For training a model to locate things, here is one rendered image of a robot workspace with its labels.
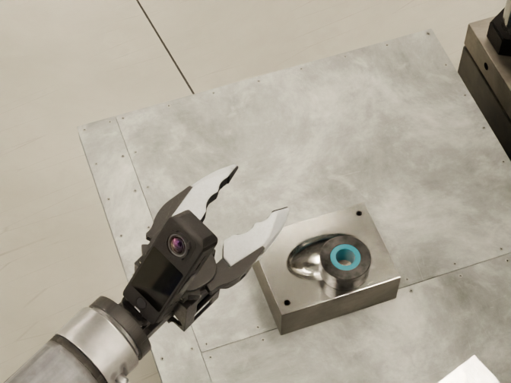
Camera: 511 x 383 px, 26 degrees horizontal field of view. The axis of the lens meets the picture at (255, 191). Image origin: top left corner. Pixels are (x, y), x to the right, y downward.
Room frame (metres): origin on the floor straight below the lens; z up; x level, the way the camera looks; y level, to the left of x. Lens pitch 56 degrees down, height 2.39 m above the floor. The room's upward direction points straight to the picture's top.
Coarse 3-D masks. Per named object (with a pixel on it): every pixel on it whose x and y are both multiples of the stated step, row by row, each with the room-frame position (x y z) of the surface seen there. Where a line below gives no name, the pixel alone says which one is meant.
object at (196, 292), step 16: (144, 256) 0.54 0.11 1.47; (208, 272) 0.53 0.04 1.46; (192, 288) 0.51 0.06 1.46; (96, 304) 0.49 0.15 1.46; (112, 304) 0.49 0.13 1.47; (128, 304) 0.50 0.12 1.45; (176, 304) 0.51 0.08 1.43; (192, 304) 0.50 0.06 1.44; (208, 304) 0.53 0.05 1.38; (128, 320) 0.47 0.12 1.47; (144, 320) 0.48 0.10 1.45; (176, 320) 0.51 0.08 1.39; (192, 320) 0.51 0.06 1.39; (144, 336) 0.46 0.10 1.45; (144, 352) 0.45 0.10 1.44
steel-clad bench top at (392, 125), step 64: (320, 64) 1.35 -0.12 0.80; (384, 64) 1.35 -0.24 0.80; (448, 64) 1.35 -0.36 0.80; (128, 128) 1.20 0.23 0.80; (192, 128) 1.20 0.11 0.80; (256, 128) 1.20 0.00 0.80; (320, 128) 1.20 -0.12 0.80; (384, 128) 1.20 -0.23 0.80; (448, 128) 1.20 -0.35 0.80; (128, 192) 1.06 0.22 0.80; (256, 192) 1.06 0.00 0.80; (320, 192) 1.06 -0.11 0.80; (384, 192) 1.06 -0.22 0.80; (448, 192) 1.06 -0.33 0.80; (128, 256) 0.93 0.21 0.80; (448, 256) 0.93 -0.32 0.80; (256, 320) 0.82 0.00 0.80; (384, 320) 0.82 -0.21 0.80; (448, 320) 0.82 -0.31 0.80
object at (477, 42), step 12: (468, 24) 1.46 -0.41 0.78; (480, 24) 1.46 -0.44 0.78; (468, 36) 1.46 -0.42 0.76; (480, 36) 1.43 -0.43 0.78; (468, 48) 1.45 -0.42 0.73; (480, 48) 1.41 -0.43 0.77; (492, 48) 1.40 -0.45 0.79; (480, 60) 1.40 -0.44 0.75; (492, 60) 1.37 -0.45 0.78; (504, 60) 1.37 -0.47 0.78; (492, 72) 1.36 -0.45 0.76; (504, 72) 1.34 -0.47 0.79; (492, 84) 1.35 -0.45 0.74; (504, 84) 1.32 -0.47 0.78; (504, 96) 1.31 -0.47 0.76; (504, 108) 1.30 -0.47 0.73
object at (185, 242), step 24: (192, 216) 0.54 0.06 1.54; (168, 240) 0.52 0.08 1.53; (192, 240) 0.51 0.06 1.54; (216, 240) 0.52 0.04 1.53; (144, 264) 0.52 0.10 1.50; (168, 264) 0.51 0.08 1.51; (192, 264) 0.50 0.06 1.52; (144, 288) 0.50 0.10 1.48; (168, 288) 0.49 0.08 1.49; (144, 312) 0.49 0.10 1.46; (168, 312) 0.49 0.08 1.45
